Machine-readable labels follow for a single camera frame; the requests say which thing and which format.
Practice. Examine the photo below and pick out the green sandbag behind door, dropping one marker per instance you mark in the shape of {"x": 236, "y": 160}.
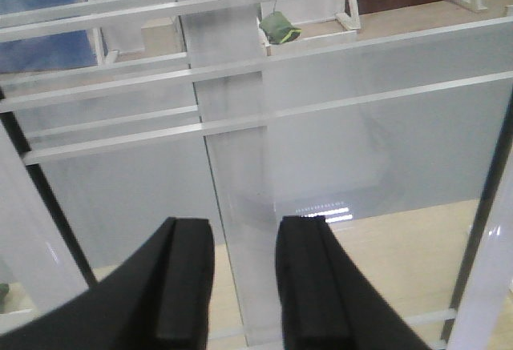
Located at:
{"x": 278, "y": 29}

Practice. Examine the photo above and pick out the white framed transparent sliding door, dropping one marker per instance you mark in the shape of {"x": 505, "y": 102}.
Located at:
{"x": 128, "y": 112}

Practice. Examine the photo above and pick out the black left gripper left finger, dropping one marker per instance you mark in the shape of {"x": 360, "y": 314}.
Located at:
{"x": 157, "y": 299}

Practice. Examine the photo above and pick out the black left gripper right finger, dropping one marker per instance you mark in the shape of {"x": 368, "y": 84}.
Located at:
{"x": 326, "y": 301}

